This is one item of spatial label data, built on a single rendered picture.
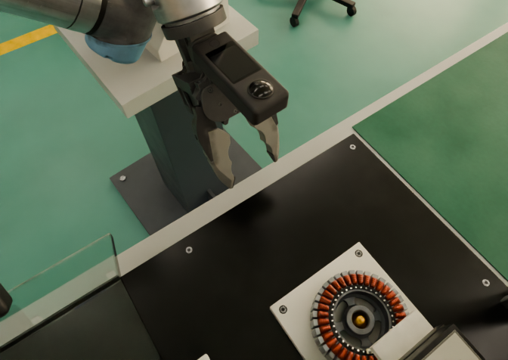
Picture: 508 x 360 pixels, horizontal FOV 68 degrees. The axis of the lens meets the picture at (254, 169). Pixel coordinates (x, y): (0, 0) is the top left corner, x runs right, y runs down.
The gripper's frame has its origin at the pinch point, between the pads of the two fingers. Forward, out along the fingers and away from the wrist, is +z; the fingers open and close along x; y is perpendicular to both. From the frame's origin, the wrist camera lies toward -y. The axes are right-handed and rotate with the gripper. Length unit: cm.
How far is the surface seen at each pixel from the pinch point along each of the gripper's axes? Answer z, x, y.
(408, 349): 9.9, 0.4, -24.7
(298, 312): 13.8, 5.1, -11.8
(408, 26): 41, -139, 98
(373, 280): 11.8, -3.7, -15.8
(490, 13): 49, -181, 84
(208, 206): 6.7, 6.3, 7.4
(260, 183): 7.3, -2.5, 6.4
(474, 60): 8, -52, 5
